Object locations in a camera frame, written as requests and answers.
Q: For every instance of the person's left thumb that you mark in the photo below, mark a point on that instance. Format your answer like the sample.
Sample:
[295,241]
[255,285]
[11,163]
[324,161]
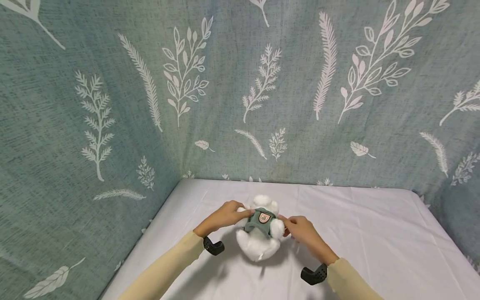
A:
[243,215]

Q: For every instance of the person's right fingers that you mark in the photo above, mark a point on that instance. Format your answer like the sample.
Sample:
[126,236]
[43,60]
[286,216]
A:
[292,233]

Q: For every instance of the person's right thumb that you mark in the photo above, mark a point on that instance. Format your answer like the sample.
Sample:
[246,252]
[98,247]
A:
[288,221]

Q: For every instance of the white plush toy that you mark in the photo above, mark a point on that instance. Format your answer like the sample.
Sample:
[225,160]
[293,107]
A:
[258,241]

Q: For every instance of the person's right hand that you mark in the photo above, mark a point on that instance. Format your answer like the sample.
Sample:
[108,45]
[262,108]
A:
[308,235]

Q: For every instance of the person's left hand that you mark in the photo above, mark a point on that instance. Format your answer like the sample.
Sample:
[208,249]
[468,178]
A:
[221,218]

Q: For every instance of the person's left forearm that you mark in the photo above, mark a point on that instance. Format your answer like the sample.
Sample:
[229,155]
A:
[165,271]

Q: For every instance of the black wrist band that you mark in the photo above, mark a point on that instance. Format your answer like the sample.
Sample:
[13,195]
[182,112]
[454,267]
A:
[213,246]
[314,275]

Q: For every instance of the green toy garment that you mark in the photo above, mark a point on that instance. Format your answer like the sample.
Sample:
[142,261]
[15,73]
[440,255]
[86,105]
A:
[259,221]

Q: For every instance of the person's right forearm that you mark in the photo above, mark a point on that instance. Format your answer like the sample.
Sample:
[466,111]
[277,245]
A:
[350,281]

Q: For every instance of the person's left fingers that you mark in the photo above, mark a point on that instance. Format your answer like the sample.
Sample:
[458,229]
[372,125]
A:
[235,204]

